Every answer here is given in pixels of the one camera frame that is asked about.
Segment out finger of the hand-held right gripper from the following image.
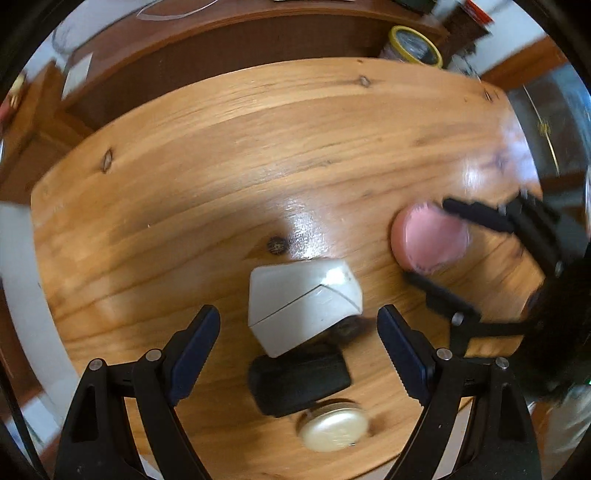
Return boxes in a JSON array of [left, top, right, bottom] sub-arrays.
[[441, 194, 583, 278], [404, 270, 546, 356]]

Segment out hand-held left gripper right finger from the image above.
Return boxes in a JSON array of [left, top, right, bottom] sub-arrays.
[[376, 305, 541, 480]]

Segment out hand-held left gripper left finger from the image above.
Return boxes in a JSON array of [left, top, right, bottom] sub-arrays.
[[53, 305, 221, 480]]

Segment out pink oval case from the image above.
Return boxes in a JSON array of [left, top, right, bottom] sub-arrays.
[[392, 203, 471, 273]]

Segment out white angular box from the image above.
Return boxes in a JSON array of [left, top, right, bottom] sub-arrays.
[[248, 259, 363, 358]]

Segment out person's grey trousers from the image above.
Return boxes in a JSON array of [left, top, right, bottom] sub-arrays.
[[531, 383, 591, 480]]

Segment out white round lid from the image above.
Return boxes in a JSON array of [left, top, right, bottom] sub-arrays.
[[295, 399, 371, 453]]

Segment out black rectangular case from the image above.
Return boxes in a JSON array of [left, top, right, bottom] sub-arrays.
[[248, 344, 352, 418]]

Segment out yellow-rimmed jar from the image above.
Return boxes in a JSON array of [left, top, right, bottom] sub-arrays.
[[381, 25, 445, 70]]

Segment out small wooden side cabinet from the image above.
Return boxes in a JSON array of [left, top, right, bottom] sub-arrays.
[[0, 65, 88, 204]]

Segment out long wooden television cabinet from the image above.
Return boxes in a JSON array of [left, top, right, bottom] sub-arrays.
[[60, 0, 451, 134]]

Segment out white cable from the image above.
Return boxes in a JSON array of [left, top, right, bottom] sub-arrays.
[[136, 0, 218, 21]]

